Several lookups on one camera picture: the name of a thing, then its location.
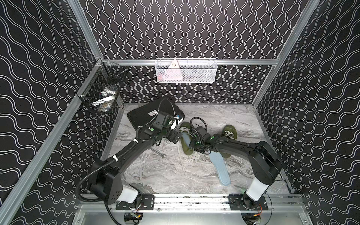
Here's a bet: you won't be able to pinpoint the pink triangular card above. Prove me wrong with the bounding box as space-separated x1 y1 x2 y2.
162 59 183 83

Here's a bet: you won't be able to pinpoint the black wire wall basket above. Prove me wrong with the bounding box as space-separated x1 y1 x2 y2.
80 61 129 114

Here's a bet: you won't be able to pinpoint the green canvas shoe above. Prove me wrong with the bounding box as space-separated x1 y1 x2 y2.
222 125 237 140
179 121 193 156

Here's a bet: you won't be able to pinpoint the aluminium front rail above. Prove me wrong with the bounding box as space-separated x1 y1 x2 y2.
78 193 306 213

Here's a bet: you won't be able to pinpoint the black plastic tool case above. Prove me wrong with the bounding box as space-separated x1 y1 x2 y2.
127 97 185 129

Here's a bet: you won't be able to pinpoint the silver combination wrench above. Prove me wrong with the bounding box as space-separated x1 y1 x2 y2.
151 148 166 158

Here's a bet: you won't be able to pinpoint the light blue insole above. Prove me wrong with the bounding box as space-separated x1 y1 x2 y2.
209 151 231 186
182 131 191 147

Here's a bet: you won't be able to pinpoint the white wire wall basket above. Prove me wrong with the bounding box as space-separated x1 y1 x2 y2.
155 58 218 83

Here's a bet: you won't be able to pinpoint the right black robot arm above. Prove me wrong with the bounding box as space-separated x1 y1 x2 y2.
189 126 283 201

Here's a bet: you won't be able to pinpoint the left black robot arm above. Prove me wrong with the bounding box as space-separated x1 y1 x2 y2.
75 126 182 205

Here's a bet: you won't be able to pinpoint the white items in black basket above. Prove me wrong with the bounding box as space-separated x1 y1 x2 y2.
91 87 117 113

